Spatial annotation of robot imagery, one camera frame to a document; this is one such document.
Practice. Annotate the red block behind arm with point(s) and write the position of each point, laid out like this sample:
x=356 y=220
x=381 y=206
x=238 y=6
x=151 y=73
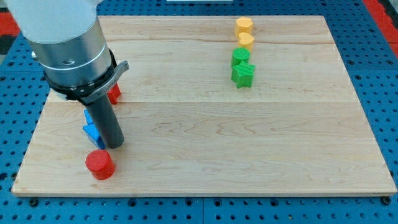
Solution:
x=113 y=94

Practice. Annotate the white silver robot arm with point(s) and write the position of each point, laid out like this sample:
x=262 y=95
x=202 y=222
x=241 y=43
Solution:
x=68 y=41

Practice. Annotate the wooden board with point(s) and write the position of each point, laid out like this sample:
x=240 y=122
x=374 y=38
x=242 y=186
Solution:
x=299 y=131

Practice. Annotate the green star block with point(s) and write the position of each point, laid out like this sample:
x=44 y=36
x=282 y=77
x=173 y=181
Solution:
x=243 y=74

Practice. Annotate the green cylinder block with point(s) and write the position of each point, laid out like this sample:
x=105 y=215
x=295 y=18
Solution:
x=238 y=55

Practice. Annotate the yellow cylinder block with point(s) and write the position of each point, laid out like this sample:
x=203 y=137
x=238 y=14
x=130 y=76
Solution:
x=246 y=40

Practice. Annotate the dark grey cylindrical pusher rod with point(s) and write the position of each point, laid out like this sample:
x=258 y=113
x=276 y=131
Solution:
x=106 y=122

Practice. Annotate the yellow hexagon block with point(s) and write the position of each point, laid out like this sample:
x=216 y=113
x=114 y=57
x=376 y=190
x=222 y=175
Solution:
x=243 y=24

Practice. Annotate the blue block behind rod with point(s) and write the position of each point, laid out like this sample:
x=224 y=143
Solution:
x=88 y=117

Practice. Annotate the red cylinder block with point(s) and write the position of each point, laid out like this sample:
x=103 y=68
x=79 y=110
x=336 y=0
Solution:
x=100 y=164

